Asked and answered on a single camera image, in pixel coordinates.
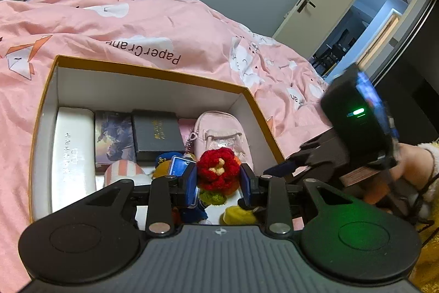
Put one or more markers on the dark wardrobe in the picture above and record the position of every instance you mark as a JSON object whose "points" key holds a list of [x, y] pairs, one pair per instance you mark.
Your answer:
{"points": [[422, 90]]}

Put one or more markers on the yellow round case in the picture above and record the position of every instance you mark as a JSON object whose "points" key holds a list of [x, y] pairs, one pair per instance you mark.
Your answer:
{"points": [[240, 214]]}

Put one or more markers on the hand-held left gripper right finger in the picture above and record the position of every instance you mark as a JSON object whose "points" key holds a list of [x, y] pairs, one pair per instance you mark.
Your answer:
{"points": [[245, 186]]}

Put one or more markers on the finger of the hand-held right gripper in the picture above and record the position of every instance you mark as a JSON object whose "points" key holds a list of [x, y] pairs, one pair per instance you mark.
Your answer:
{"points": [[281, 169]]}

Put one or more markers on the blue yellow plush toy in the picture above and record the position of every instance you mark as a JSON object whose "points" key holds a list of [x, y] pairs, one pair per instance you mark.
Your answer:
{"points": [[164, 161]]}

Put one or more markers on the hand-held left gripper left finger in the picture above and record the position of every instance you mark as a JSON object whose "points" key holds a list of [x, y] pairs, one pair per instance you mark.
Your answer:
{"points": [[190, 186]]}

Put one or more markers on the red crochet flower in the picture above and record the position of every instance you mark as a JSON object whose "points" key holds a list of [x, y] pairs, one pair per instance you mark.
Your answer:
{"points": [[216, 169]]}

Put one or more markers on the orange cardboard box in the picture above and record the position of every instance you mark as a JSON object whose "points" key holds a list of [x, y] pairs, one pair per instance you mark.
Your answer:
{"points": [[103, 90]]}

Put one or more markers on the person's right forearm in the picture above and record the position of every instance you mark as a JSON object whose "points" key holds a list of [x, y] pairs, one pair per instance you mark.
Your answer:
{"points": [[430, 245]]}

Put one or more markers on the dark chair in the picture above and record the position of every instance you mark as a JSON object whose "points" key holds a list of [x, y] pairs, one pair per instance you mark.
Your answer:
{"points": [[329, 56]]}

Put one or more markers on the pink printed blanket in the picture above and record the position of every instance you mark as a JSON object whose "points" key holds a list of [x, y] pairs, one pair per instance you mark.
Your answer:
{"points": [[171, 21]]}

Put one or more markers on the dark grey box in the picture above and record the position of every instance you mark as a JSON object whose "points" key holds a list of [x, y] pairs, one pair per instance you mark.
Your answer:
{"points": [[156, 135]]}

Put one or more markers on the pale pink small bag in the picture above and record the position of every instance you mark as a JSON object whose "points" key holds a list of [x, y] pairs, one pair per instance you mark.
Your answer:
{"points": [[219, 135]]}

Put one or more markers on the long white box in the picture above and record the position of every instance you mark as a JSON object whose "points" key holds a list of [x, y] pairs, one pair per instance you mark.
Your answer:
{"points": [[72, 159]]}

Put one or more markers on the purple illustrated box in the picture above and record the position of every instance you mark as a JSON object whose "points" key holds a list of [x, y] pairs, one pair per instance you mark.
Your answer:
{"points": [[113, 138]]}

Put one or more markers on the pink striped plush toy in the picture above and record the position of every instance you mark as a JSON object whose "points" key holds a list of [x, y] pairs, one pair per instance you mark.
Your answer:
{"points": [[123, 171]]}

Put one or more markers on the person's right hand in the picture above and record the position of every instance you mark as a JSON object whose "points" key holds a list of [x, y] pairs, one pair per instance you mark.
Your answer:
{"points": [[411, 162]]}

